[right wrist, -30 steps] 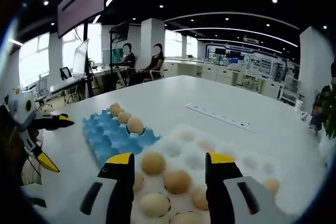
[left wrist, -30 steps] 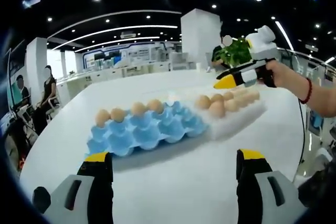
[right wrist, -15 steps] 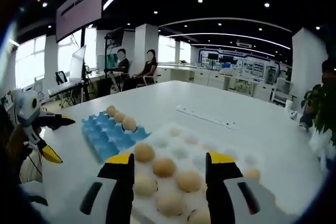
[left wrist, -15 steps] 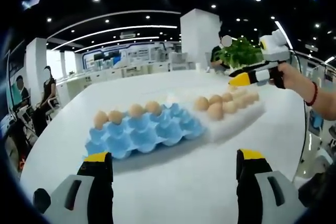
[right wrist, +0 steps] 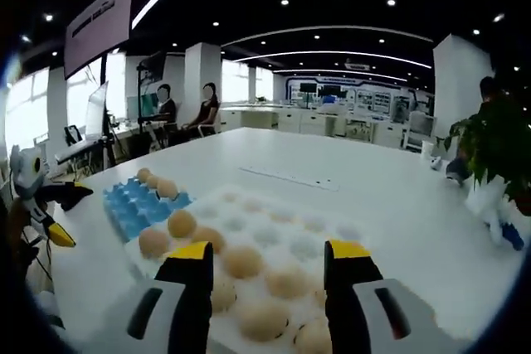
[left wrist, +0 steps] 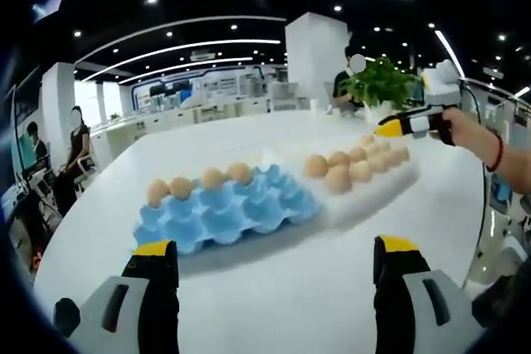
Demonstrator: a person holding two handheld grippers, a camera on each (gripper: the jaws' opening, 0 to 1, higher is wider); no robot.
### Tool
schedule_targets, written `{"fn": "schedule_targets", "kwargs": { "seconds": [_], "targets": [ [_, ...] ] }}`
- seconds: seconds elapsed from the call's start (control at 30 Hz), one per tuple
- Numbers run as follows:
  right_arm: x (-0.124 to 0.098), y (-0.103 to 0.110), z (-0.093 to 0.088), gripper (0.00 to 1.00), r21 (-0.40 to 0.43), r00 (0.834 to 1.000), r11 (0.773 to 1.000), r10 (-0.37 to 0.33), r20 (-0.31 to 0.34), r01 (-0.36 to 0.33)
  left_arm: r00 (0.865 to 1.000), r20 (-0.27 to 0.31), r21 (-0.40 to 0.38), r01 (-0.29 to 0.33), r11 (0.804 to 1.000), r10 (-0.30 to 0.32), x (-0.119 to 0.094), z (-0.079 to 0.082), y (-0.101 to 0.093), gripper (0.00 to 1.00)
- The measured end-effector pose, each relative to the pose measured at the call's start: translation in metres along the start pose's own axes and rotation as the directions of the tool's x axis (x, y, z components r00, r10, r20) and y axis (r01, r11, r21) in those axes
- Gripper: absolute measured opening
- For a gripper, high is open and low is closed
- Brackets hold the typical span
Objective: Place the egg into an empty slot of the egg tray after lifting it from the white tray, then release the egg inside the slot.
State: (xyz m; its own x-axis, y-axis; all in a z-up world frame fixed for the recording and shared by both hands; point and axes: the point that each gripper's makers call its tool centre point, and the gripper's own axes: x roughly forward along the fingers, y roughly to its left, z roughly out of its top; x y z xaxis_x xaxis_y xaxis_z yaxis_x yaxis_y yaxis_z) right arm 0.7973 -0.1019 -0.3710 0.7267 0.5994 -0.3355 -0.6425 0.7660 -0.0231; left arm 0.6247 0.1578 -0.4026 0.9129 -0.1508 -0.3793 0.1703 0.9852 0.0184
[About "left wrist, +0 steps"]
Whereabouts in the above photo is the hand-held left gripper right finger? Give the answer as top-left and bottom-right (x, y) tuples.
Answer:
(373, 235), (487, 354)

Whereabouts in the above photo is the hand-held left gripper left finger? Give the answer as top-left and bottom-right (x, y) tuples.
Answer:
(56, 240), (181, 354)

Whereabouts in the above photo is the cluster of brown eggs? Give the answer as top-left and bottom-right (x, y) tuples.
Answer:
(303, 133), (411, 196)

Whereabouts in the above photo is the blue egg tray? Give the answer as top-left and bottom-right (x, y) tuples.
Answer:
(132, 162), (324, 255)

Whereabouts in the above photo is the person's right hand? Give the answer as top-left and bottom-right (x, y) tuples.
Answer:
(429, 107), (464, 148)

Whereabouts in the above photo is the white plant pot wrap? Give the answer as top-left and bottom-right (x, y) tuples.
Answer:
(363, 100), (393, 123)

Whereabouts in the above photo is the green potted plant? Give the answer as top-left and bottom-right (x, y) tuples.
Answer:
(346, 57), (422, 109)

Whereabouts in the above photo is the white table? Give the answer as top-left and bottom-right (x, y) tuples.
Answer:
(32, 111), (494, 354)

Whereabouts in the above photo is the white square pillar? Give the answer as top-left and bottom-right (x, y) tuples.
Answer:
(285, 12), (349, 113)
(41, 62), (76, 156)

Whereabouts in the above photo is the white chair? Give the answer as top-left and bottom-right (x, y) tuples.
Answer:
(74, 154), (99, 185)

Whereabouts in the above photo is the row of white cabinets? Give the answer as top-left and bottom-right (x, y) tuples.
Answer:
(89, 96), (312, 152)

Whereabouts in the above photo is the red bead bracelet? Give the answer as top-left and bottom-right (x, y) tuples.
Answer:
(485, 133), (505, 173)

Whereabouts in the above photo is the black cable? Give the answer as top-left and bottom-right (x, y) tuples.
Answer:
(455, 80), (489, 272)

